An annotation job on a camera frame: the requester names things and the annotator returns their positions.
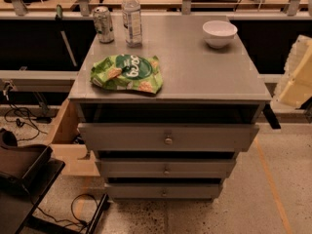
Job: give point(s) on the clear plastic water bottle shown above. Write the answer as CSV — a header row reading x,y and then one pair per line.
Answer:
x,y
132,22

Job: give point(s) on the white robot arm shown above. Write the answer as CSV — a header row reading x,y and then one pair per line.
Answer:
x,y
295,85

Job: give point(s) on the grey drawer cabinet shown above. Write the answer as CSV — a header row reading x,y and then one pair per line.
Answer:
x,y
201,86

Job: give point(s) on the green snack chip bag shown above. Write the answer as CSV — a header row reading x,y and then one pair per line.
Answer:
x,y
128,72

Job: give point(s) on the top grey drawer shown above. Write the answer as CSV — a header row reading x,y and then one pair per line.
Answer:
x,y
167,137

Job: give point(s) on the grey drawer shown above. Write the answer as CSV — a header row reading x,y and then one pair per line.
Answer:
x,y
120,191
167,137
158,168

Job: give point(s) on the middle grey drawer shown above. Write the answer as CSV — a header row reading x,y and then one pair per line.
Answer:
x,y
158,168

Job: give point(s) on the bottom grey drawer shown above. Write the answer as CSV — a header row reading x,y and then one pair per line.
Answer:
x,y
120,191

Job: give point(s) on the white ceramic bowl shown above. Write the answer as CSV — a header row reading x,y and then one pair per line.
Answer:
x,y
218,33

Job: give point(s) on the silver soda can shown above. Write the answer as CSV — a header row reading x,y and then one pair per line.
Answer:
x,y
103,24

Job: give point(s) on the black chair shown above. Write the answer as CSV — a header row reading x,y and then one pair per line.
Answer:
x,y
26,175

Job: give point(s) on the green handled tool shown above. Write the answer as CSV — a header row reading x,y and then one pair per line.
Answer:
x,y
59,17

